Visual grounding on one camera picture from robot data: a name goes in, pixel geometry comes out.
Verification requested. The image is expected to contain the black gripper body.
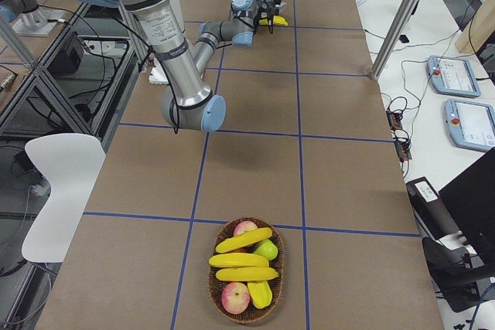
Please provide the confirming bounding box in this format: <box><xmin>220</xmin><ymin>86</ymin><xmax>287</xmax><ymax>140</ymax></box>
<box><xmin>257</xmin><ymin>0</ymin><xmax>275</xmax><ymax>21</ymax></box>

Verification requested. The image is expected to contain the yellow banana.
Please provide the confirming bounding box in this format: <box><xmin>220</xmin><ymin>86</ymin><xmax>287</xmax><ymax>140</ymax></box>
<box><xmin>215</xmin><ymin>227</ymin><xmax>273</xmax><ymax>253</ymax></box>
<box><xmin>215</xmin><ymin>267</ymin><xmax>279</xmax><ymax>281</ymax></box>
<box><xmin>259</xmin><ymin>15</ymin><xmax>288</xmax><ymax>26</ymax></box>
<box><xmin>208</xmin><ymin>253</ymin><xmax>269</xmax><ymax>268</ymax></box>

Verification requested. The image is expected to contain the grey square plate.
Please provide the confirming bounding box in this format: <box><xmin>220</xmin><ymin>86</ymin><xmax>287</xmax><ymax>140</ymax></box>
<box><xmin>275</xmin><ymin>2</ymin><xmax>287</xmax><ymax>15</ymax></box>

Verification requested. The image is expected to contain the orange circuit board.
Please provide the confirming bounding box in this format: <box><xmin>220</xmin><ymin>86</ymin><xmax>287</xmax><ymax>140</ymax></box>
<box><xmin>394</xmin><ymin>141</ymin><xmax>411</xmax><ymax>162</ymax></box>
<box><xmin>386</xmin><ymin>111</ymin><xmax>403</xmax><ymax>130</ymax></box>

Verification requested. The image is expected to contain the upper teach pendant tablet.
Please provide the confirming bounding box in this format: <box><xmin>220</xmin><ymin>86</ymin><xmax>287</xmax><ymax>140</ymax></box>
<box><xmin>427</xmin><ymin>56</ymin><xmax>481</xmax><ymax>98</ymax></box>

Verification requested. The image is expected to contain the teach pendant tablet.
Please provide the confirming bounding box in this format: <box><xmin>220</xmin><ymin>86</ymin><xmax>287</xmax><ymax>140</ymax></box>
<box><xmin>427</xmin><ymin>56</ymin><xmax>481</xmax><ymax>98</ymax></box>
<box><xmin>444</xmin><ymin>99</ymin><xmax>494</xmax><ymax>152</ymax></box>

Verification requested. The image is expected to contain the pink apple far end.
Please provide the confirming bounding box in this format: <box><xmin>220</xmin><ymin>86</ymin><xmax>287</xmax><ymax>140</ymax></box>
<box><xmin>233</xmin><ymin>220</ymin><xmax>258</xmax><ymax>236</ymax></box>

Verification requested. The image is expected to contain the pink apple end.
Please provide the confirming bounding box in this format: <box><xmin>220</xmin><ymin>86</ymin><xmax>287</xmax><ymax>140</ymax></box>
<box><xmin>221</xmin><ymin>282</ymin><xmax>251</xmax><ymax>315</ymax></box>
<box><xmin>233</xmin><ymin>220</ymin><xmax>258</xmax><ymax>236</ymax></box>

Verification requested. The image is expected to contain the lower teach pendant tablet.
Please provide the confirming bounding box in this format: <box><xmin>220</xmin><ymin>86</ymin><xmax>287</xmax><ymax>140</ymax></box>
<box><xmin>444</xmin><ymin>99</ymin><xmax>494</xmax><ymax>152</ymax></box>

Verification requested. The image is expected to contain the green pear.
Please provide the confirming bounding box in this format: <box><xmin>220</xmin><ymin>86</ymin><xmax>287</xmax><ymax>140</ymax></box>
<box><xmin>253</xmin><ymin>239</ymin><xmax>278</xmax><ymax>261</ymax></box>

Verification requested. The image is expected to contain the white chair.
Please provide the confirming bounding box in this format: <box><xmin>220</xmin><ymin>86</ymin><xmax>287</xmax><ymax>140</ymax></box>
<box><xmin>22</xmin><ymin>133</ymin><xmax>105</xmax><ymax>264</ymax></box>

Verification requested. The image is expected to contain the black box with label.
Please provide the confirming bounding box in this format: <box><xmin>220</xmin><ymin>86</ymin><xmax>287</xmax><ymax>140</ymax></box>
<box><xmin>406</xmin><ymin>177</ymin><xmax>461</xmax><ymax>240</ymax></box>

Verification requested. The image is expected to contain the black monitor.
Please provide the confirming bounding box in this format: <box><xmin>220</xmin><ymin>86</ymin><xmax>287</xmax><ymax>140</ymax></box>
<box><xmin>439</xmin><ymin>149</ymin><xmax>494</xmax><ymax>263</ymax></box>

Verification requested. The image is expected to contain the yellow starfruit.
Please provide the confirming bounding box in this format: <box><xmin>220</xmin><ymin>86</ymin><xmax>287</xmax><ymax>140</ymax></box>
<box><xmin>247</xmin><ymin>281</ymin><xmax>272</xmax><ymax>309</ymax></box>

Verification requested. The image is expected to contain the pink apple near end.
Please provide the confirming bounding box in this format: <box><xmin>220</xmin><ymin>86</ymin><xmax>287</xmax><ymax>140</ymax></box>
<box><xmin>221</xmin><ymin>282</ymin><xmax>251</xmax><ymax>315</ymax></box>

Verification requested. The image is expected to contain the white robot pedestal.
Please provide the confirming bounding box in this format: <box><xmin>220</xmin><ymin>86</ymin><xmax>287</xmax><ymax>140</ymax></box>
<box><xmin>148</xmin><ymin>0</ymin><xmax>186</xmax><ymax>86</ymax></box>

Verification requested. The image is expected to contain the aluminium frame post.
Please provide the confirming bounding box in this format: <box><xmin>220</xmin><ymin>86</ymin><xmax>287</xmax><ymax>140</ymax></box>
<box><xmin>369</xmin><ymin>0</ymin><xmax>418</xmax><ymax>80</ymax></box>

